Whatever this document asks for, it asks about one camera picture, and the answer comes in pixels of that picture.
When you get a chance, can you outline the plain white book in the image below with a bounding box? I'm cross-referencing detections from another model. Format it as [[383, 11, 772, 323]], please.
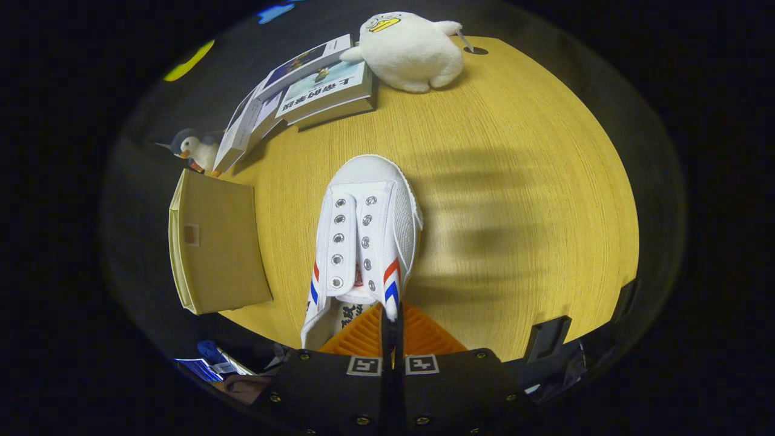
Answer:
[[251, 91, 288, 143]]

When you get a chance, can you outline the white duck plush toy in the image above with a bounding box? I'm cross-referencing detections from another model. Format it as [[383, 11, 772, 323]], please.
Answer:
[[339, 11, 475, 94]]

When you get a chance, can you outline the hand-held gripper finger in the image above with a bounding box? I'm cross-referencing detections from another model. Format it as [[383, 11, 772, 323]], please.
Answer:
[[266, 303, 391, 436], [392, 303, 533, 436]]

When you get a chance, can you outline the blue cloth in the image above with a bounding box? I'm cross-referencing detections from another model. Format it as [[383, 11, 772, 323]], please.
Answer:
[[197, 340, 228, 364]]

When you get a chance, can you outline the beige fabric storage box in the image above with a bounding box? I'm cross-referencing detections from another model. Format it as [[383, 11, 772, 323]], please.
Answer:
[[168, 168, 274, 315]]

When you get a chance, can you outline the blue display screen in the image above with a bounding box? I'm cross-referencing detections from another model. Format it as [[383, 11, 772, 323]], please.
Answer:
[[174, 357, 226, 383]]

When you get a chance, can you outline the white striped canvas shoe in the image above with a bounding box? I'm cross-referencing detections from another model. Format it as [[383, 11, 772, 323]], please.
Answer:
[[300, 154, 423, 351]]

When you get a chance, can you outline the penguin plush toy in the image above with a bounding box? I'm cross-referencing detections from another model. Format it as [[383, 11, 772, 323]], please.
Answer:
[[154, 128, 223, 177]]

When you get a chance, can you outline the book with blue photo cover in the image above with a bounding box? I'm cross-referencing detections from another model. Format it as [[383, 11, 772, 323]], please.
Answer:
[[254, 34, 353, 101]]

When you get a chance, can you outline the black backdrop cloth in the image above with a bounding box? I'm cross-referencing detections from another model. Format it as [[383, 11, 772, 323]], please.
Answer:
[[100, 0, 688, 340]]

